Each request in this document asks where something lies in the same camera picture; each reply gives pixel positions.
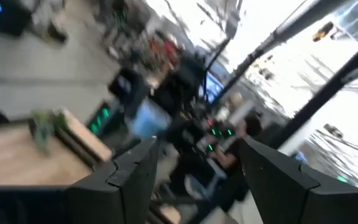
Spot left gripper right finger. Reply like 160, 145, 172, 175
239, 136, 358, 224

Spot green potted plant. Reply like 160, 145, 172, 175
29, 109, 70, 156

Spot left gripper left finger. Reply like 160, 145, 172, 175
0, 136, 159, 224

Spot black computer green lights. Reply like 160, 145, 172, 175
85, 99, 121, 138

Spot blue storage bin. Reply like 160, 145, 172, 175
128, 98, 173, 140

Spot person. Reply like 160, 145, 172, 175
209, 114, 264, 215

